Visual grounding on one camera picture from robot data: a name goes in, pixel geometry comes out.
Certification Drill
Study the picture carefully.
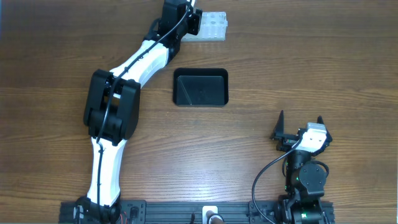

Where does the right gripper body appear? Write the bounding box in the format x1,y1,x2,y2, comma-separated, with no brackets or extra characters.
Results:
269,132,333,156

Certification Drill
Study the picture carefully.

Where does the black tray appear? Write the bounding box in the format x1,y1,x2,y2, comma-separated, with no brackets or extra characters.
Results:
172,67,229,108

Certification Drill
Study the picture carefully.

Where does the white test tube rack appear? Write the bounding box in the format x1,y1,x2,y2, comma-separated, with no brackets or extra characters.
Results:
181,11,229,43

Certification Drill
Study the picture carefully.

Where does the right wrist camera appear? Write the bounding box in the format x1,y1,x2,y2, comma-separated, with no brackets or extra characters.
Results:
298,122,328,153

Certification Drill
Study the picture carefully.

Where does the black cable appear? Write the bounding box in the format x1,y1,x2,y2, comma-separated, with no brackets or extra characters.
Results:
251,138,303,224
95,0,193,144

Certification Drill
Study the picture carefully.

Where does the mounting rail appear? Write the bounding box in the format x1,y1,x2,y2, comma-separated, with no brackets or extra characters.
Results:
58,199,336,224

